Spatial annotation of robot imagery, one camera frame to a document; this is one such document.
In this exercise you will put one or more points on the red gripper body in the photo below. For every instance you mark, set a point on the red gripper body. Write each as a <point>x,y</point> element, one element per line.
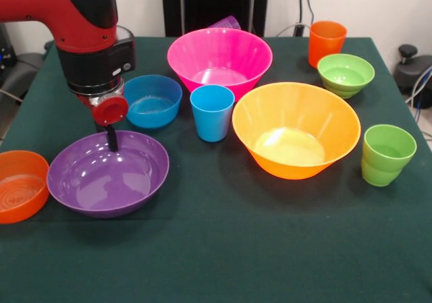
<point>110,110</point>

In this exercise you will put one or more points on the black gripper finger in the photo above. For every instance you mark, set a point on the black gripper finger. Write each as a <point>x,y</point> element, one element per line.
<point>112,137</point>
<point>100,128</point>

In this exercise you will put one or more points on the purple plastic bowl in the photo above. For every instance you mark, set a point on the purple plastic bowl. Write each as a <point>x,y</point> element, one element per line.
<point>101,188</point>

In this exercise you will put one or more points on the blue plastic cup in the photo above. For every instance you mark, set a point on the blue plastic cup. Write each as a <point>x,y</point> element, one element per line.
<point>212,120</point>

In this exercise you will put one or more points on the orange plastic bowl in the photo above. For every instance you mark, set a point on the orange plastic bowl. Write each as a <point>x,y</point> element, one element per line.
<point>20,201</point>

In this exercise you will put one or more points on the pink plastic bowl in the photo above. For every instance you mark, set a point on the pink plastic bowl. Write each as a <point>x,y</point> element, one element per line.
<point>243,53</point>

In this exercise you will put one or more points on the purple plastic cup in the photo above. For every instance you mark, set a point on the purple plastic cup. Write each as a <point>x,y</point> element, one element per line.
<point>227,23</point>

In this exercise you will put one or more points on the yellow plastic bowl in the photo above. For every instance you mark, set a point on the yellow plastic bowl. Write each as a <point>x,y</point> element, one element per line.
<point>334,127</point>

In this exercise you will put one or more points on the green plastic bowl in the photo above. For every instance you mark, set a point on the green plastic bowl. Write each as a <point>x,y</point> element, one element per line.
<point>346,80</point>

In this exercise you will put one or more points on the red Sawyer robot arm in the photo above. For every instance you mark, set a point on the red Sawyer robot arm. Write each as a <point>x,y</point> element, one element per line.
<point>84,29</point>

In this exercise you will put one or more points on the blue plastic bowl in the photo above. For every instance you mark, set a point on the blue plastic bowl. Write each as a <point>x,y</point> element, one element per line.
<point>155,114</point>

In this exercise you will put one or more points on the grey chair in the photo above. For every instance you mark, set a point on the grey chair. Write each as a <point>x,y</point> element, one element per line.
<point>20,70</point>

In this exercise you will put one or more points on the dark equipment box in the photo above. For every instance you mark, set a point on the dark equipment box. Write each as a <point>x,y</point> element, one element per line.
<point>5,56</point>

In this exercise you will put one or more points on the dark green tablecloth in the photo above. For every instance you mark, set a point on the dark green tablecloth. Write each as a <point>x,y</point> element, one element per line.
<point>236,249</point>

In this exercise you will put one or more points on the orange plastic cup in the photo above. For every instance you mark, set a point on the orange plastic cup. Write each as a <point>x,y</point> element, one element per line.
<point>325,41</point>

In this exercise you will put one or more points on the green plastic cup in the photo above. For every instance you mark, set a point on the green plastic cup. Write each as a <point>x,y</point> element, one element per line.
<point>384,171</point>

